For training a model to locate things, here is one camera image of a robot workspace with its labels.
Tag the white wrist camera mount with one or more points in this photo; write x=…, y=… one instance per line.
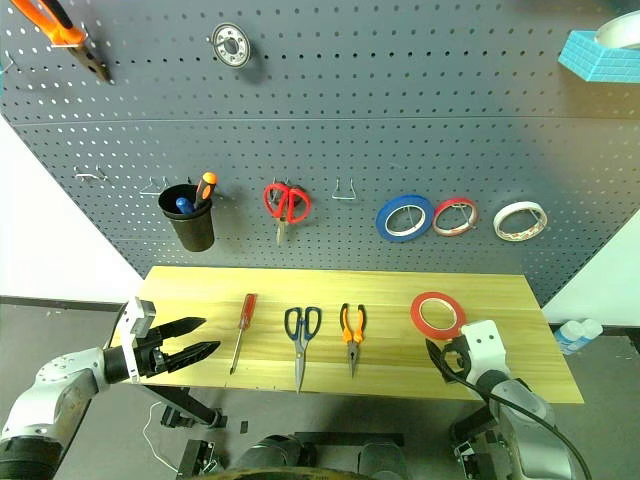
x=482, y=345
x=131, y=320

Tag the dark rounded shape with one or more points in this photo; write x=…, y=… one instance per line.
x=270, y=457
x=380, y=460

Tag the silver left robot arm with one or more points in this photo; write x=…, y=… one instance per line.
x=50, y=385

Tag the black plastic cup holder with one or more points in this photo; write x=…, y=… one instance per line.
x=192, y=230

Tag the white plastic bottle blue label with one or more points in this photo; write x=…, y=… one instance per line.
x=567, y=340
x=592, y=330

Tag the small orange needle-nose pliers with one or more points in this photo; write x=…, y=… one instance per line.
x=353, y=345

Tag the large red tape roll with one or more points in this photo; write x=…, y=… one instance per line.
x=416, y=312

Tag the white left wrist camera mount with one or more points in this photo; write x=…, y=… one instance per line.
x=131, y=320

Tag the wide white tape roll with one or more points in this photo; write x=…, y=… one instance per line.
x=625, y=27

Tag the blue tape roll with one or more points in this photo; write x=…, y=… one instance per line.
x=382, y=220

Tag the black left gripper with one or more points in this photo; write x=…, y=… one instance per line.
x=155, y=352

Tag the small black floor piece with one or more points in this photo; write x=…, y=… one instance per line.
x=244, y=427

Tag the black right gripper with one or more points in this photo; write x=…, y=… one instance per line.
x=462, y=367

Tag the blue brick-pattern foam block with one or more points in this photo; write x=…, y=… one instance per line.
x=595, y=65

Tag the black metal frame foot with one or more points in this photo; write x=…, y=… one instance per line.
x=197, y=460

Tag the small red tape roll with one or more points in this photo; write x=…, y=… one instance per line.
x=452, y=202

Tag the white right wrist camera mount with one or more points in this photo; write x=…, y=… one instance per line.
x=482, y=345

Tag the dark grey pegboard wall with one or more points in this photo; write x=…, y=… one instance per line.
x=350, y=125

